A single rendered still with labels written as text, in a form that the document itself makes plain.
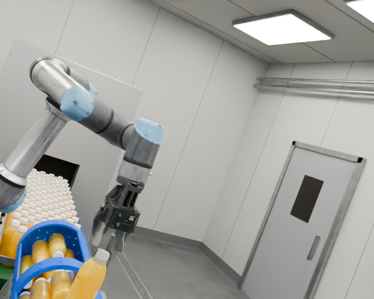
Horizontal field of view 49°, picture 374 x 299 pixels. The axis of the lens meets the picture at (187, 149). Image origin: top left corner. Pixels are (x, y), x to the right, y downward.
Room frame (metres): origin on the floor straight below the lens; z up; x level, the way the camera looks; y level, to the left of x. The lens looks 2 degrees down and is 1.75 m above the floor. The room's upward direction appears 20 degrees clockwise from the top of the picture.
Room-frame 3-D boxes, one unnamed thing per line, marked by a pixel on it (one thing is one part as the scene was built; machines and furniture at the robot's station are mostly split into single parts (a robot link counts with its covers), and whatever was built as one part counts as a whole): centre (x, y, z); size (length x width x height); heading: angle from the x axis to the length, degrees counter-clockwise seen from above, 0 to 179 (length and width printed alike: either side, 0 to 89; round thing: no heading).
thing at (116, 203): (0.99, 0.10, 1.54); 0.09 x 0.08 x 0.12; 22
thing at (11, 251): (1.88, 0.59, 0.99); 0.07 x 0.07 x 0.19
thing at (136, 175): (1.00, 0.10, 1.62); 0.08 x 0.08 x 0.05
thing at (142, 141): (1.00, 0.10, 1.70); 0.09 x 0.08 x 0.11; 43
